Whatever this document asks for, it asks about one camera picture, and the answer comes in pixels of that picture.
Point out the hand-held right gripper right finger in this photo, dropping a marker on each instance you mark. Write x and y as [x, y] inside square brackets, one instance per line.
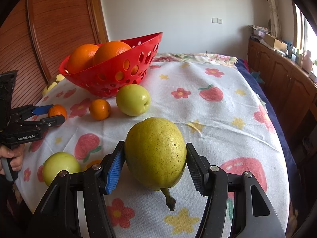
[198, 169]

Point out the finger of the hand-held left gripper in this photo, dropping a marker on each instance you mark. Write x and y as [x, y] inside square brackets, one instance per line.
[43, 109]
[55, 120]

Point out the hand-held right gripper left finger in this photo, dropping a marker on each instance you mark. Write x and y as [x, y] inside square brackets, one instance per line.
[115, 171]

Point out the small tangerine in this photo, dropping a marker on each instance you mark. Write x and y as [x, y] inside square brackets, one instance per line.
[58, 110]
[99, 109]
[120, 76]

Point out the yellow-green pear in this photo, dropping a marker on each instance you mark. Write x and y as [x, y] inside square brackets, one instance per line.
[156, 153]

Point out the green apple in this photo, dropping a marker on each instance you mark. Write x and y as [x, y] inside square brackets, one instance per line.
[133, 100]
[60, 167]

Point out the large orange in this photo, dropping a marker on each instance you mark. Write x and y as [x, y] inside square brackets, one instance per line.
[111, 52]
[81, 57]

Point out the red perforated plastic basket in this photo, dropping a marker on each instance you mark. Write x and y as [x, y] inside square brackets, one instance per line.
[109, 81]

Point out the person's left hand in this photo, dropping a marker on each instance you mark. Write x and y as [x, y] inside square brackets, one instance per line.
[17, 157]

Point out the yellow plush toy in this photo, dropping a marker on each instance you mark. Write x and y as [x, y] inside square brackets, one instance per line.
[50, 85]

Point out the white fruit-printed cloth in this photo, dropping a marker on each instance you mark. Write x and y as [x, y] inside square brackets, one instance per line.
[223, 119]

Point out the wooden slatted wardrobe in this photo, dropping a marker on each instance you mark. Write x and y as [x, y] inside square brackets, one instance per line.
[54, 29]

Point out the teal cloth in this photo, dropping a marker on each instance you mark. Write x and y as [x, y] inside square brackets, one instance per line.
[256, 76]

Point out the floral blanket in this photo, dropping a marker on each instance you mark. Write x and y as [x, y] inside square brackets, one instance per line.
[198, 57]

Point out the wooden low cabinet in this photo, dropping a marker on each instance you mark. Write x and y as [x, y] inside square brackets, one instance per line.
[284, 84]

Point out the cardboard box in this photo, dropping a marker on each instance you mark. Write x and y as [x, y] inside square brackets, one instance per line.
[276, 43]

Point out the pile of patterned cloths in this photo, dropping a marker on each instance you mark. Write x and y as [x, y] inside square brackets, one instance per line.
[258, 32]

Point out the group of blue-green bottles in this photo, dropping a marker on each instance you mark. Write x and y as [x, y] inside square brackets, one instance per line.
[294, 52]

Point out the pink bottle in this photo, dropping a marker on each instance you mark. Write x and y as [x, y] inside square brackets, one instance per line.
[308, 59]

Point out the wooden framed window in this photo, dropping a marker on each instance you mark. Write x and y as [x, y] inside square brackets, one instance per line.
[309, 37]

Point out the patterned curtain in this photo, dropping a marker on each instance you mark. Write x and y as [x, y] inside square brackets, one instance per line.
[272, 7]

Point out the white wall switch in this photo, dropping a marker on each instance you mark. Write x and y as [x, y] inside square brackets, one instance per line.
[217, 20]

